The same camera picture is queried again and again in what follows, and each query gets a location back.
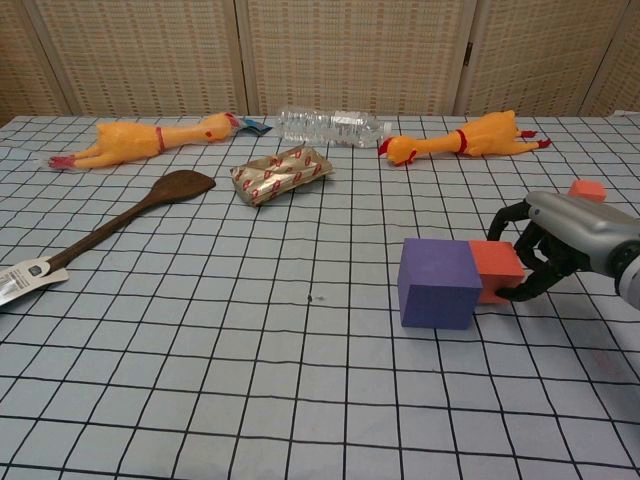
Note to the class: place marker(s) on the table with checkered tablecloth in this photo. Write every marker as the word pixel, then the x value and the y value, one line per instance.
pixel 300 375

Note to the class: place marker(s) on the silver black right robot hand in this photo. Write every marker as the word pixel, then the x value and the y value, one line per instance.
pixel 570 220

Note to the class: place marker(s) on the large purple foam cube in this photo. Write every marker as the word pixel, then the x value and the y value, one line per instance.
pixel 440 285

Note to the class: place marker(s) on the bagged yellow rubber chicken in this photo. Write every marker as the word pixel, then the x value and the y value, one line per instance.
pixel 125 142

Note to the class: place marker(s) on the small orange foam cube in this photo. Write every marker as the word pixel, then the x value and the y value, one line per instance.
pixel 587 190

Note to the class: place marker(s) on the dark wooden spatula with label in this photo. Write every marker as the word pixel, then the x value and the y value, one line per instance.
pixel 175 186

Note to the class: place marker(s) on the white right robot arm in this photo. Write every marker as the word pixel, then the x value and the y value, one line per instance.
pixel 631 270

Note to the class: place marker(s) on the gold foil snack packet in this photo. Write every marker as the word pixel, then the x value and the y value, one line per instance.
pixel 280 175

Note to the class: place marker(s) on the unbagged yellow rubber chicken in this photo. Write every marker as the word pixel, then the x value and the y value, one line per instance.
pixel 485 132

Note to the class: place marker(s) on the medium orange foam cube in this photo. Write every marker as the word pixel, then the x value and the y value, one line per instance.
pixel 495 262

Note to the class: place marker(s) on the clear plastic water bottle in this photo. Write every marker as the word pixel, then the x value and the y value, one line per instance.
pixel 325 127

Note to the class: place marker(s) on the beige woven folding screen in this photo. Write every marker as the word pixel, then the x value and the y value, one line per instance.
pixel 350 50

